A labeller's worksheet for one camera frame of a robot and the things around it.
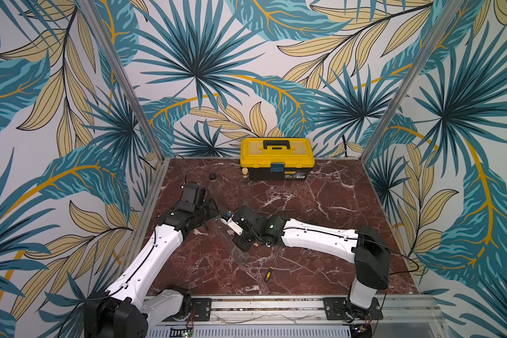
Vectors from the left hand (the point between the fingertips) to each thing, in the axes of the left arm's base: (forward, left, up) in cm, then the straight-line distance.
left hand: (216, 210), depth 80 cm
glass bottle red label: (-11, -8, -17) cm, 22 cm away
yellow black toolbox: (+29, -25, -1) cm, 38 cm away
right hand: (-7, -7, -5) cm, 12 cm away
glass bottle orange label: (+9, -11, +1) cm, 14 cm away
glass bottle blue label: (+10, +2, -1) cm, 10 cm away
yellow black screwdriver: (-16, -22, -16) cm, 31 cm away
